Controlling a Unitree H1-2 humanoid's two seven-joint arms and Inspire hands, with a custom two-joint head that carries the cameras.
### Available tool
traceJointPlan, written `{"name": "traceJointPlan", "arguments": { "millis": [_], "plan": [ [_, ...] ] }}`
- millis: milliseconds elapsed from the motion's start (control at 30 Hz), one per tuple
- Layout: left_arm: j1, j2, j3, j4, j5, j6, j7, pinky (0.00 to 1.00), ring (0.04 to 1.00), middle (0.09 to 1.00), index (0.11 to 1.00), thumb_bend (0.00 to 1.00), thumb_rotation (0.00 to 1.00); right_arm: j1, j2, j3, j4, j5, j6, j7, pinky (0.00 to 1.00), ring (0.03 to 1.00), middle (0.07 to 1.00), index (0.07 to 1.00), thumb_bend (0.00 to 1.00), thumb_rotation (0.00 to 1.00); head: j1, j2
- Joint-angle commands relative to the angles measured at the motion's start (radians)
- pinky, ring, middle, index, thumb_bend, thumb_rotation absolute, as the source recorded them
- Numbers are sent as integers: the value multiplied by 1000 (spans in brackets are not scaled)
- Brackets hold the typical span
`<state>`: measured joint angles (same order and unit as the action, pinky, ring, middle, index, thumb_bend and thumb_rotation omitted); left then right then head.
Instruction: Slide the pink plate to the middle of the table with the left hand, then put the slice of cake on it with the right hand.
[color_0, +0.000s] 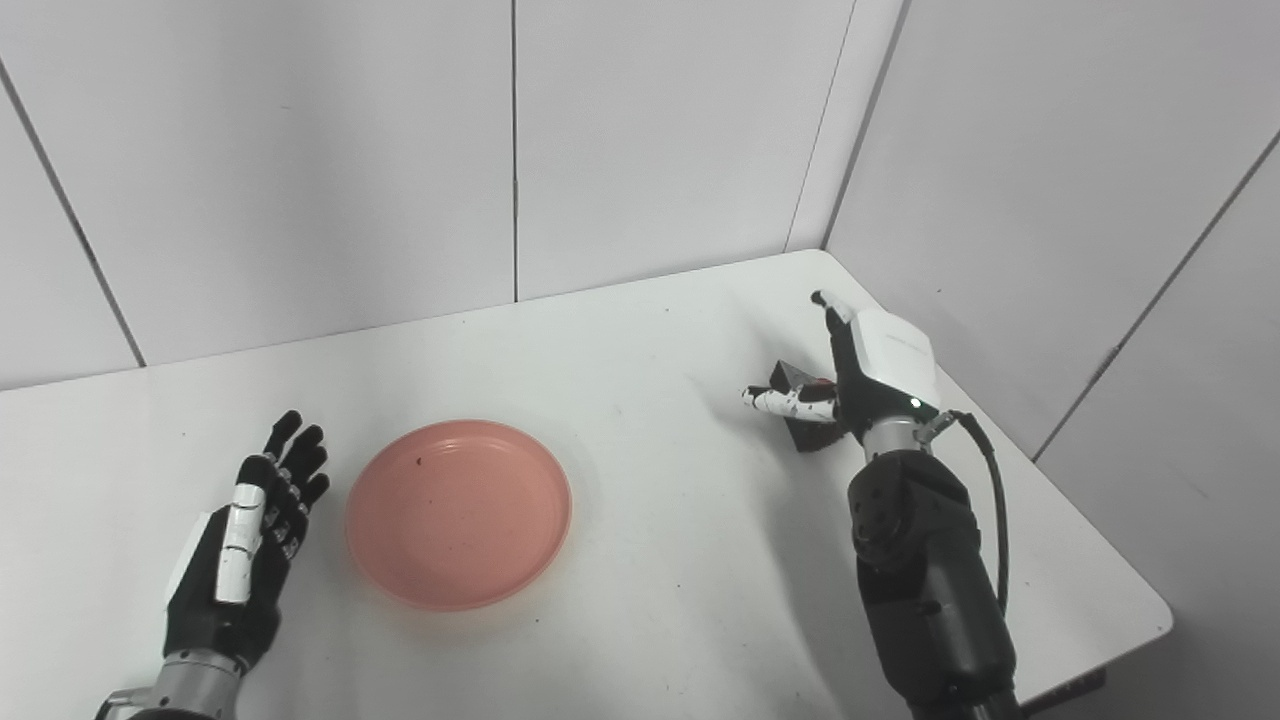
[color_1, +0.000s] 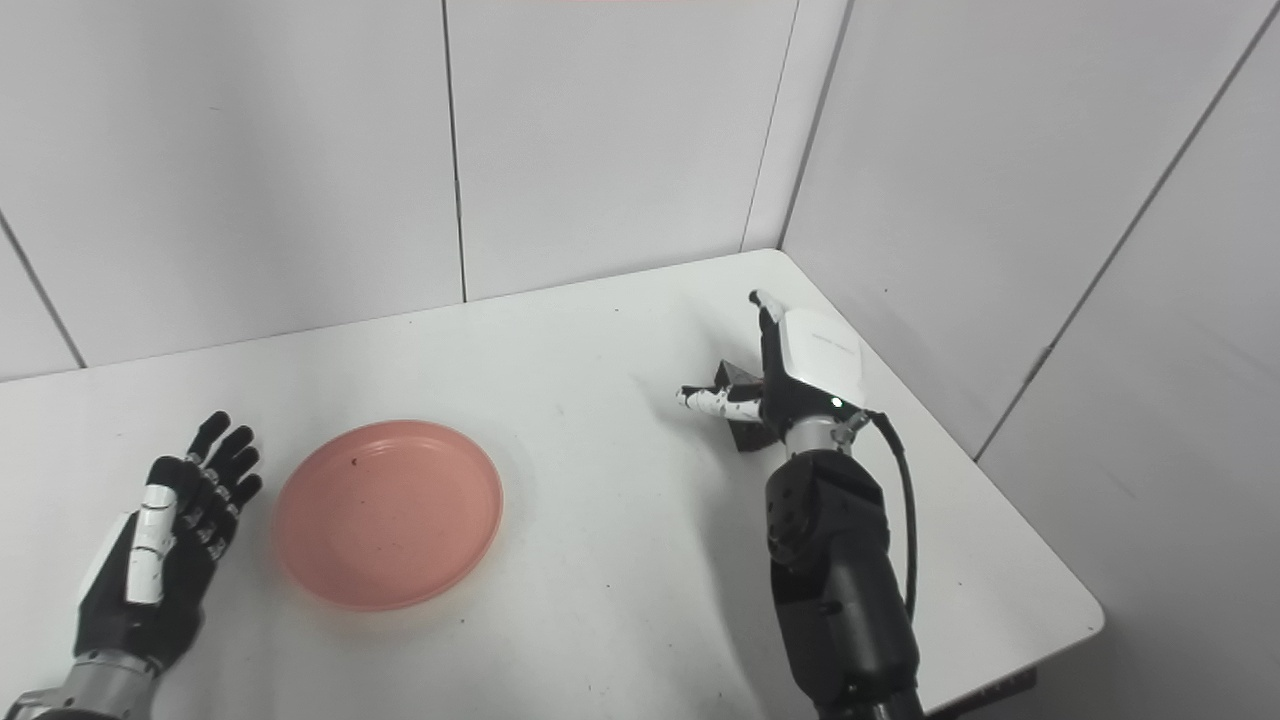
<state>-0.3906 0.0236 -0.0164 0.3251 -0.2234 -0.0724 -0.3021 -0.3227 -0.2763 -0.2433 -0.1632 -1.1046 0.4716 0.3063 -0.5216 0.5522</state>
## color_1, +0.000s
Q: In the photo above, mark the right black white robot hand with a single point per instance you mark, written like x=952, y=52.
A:
x=805, y=375

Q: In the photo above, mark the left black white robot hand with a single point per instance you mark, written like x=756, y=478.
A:
x=165, y=560

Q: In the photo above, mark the chocolate cake slice with fruit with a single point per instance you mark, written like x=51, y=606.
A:
x=742, y=400

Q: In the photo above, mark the pink plate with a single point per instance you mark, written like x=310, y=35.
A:
x=389, y=515

